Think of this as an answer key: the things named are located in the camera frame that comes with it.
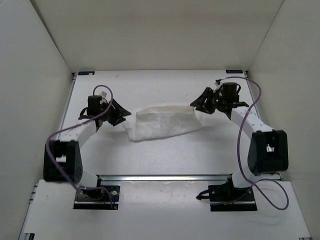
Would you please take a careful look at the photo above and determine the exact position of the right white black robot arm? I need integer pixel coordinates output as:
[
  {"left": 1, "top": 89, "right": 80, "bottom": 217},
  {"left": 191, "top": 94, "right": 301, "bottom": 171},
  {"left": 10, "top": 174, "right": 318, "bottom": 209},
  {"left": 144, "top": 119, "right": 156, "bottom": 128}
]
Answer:
[{"left": 190, "top": 80, "right": 289, "bottom": 205}]

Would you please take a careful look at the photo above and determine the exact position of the right blue corner label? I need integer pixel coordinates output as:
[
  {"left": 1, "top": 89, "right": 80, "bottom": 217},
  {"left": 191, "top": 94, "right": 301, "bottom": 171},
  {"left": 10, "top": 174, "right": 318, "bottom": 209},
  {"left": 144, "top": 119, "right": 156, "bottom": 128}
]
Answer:
[{"left": 225, "top": 69, "right": 243, "bottom": 74}]

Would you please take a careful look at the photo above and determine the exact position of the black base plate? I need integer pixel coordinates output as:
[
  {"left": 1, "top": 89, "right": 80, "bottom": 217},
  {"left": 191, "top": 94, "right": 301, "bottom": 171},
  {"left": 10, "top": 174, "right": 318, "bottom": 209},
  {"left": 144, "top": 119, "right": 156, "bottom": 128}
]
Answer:
[
  {"left": 73, "top": 184, "right": 121, "bottom": 211},
  {"left": 196, "top": 180, "right": 258, "bottom": 212}
]

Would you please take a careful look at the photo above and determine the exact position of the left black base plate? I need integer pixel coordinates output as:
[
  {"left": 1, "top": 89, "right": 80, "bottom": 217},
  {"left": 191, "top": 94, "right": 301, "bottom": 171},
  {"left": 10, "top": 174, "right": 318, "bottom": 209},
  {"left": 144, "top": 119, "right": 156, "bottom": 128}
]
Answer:
[{"left": 73, "top": 184, "right": 121, "bottom": 211}]

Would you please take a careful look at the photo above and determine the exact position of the white fabric skirt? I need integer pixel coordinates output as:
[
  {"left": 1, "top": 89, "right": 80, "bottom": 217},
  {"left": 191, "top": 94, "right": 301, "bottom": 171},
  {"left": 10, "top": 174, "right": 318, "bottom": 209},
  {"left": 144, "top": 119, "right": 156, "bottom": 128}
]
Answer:
[{"left": 121, "top": 103, "right": 203, "bottom": 142}]

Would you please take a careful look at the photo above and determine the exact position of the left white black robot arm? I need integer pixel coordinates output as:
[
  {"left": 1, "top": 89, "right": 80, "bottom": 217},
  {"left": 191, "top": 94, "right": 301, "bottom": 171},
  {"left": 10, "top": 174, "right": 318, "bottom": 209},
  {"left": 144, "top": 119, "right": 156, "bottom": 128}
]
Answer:
[{"left": 43, "top": 91, "right": 202, "bottom": 199}]

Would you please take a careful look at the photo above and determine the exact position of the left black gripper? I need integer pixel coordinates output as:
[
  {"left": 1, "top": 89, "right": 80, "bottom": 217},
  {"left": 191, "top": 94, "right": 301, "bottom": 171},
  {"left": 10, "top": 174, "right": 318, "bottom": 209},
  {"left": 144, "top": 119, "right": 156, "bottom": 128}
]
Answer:
[{"left": 100, "top": 97, "right": 132, "bottom": 126}]

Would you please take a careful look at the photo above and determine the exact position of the aluminium table edge rail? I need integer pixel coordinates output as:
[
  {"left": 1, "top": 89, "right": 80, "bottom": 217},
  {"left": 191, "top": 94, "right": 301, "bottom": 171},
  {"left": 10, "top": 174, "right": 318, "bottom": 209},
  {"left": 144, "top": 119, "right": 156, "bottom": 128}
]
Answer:
[{"left": 100, "top": 174, "right": 229, "bottom": 182}]

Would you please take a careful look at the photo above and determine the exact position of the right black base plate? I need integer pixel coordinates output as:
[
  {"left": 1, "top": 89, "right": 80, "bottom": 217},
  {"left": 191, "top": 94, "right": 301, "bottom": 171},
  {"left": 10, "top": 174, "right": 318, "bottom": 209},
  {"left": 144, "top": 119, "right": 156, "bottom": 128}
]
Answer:
[{"left": 196, "top": 180, "right": 258, "bottom": 212}]

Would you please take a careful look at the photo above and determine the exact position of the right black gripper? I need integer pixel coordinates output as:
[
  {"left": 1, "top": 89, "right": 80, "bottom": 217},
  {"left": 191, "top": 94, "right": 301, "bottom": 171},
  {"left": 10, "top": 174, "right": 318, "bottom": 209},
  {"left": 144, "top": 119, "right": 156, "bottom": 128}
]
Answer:
[{"left": 191, "top": 88, "right": 227, "bottom": 115}]

